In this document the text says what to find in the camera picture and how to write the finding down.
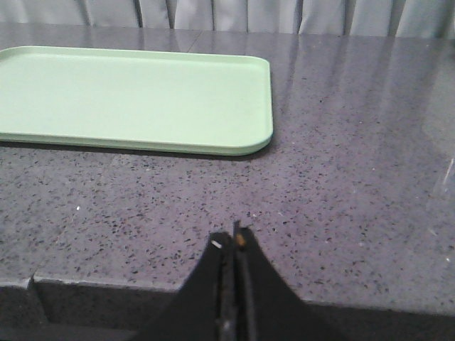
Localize light green plastic tray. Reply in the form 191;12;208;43
1;46;274;156

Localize white pleated curtain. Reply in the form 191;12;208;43
1;0;454;38

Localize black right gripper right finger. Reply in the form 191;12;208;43
233;221;347;340

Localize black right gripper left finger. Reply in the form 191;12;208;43
136;232;231;340

